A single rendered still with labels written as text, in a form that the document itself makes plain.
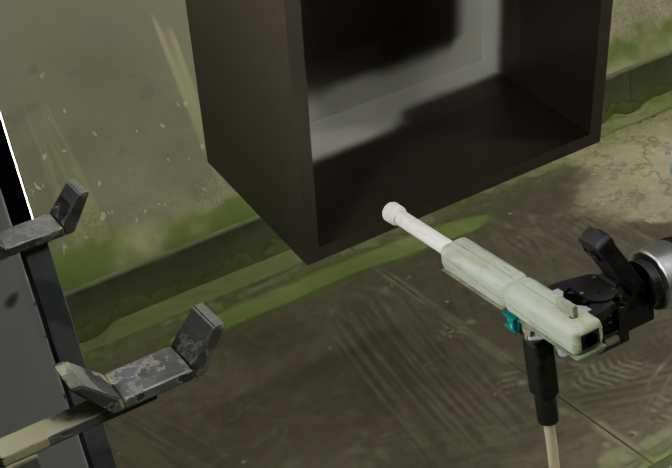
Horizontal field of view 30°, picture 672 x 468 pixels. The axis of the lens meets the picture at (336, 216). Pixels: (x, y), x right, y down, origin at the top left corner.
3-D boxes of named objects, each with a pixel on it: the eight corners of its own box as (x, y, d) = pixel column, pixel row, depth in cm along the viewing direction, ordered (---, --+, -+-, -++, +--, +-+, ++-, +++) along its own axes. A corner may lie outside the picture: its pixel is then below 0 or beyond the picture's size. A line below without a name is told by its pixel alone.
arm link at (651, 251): (694, 254, 169) (645, 229, 177) (666, 267, 167) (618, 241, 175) (695, 310, 173) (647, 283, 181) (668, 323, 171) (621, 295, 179)
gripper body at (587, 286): (596, 357, 168) (666, 324, 172) (593, 303, 164) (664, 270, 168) (561, 333, 174) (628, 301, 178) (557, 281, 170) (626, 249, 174)
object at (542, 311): (619, 455, 163) (603, 307, 152) (590, 471, 161) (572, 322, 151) (423, 309, 203) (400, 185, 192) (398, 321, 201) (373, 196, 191)
